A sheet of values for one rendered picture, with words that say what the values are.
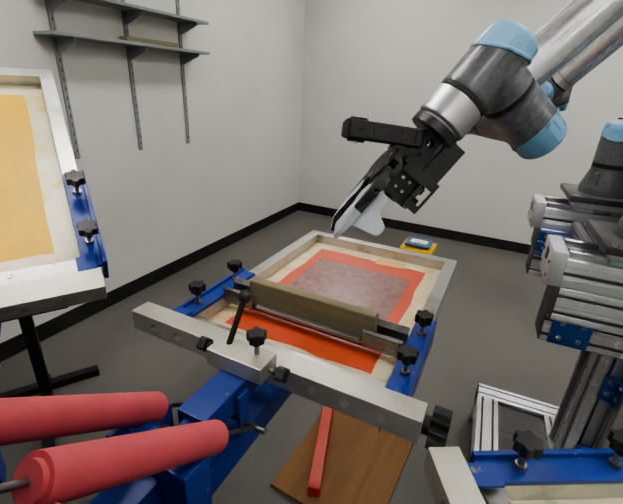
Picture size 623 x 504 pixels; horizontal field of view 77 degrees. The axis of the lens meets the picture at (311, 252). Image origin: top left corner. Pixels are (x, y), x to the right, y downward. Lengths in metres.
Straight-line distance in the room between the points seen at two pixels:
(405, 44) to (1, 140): 3.92
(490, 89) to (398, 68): 4.05
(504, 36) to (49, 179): 1.08
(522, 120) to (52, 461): 0.67
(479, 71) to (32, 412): 0.68
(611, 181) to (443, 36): 3.23
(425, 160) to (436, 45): 4.00
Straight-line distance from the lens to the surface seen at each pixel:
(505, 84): 0.61
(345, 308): 0.95
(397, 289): 1.29
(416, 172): 0.57
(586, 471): 0.84
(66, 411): 0.60
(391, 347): 0.94
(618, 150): 1.57
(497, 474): 0.75
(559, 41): 0.82
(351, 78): 4.80
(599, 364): 1.54
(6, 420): 0.55
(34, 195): 1.22
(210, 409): 0.72
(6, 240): 1.13
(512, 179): 4.53
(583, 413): 1.65
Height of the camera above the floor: 1.55
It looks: 23 degrees down
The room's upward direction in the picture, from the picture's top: 3 degrees clockwise
